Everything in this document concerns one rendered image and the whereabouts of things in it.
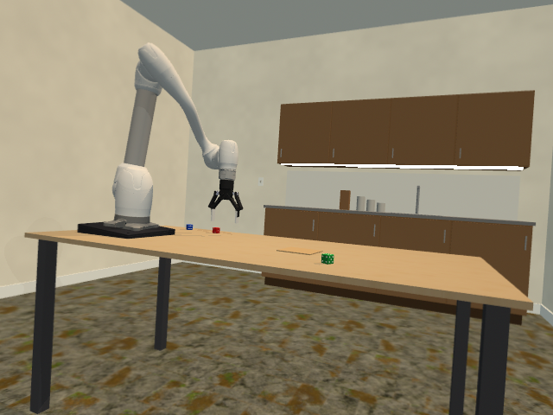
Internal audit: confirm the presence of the orange mat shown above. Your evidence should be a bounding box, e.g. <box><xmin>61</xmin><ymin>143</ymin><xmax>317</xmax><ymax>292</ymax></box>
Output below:
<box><xmin>278</xmin><ymin>247</ymin><xmax>323</xmax><ymax>255</ymax></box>

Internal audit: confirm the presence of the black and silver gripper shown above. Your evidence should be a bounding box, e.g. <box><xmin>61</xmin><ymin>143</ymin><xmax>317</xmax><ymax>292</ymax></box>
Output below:
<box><xmin>208</xmin><ymin>180</ymin><xmax>243</xmax><ymax>223</ymax></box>

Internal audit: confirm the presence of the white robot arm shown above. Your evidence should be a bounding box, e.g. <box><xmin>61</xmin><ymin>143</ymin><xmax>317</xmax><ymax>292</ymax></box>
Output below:
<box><xmin>103</xmin><ymin>42</ymin><xmax>238</xmax><ymax>231</ymax></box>

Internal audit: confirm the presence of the green die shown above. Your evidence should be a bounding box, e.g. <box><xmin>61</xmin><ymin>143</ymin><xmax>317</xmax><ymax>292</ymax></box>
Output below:
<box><xmin>321</xmin><ymin>253</ymin><xmax>334</xmax><ymax>265</ymax></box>

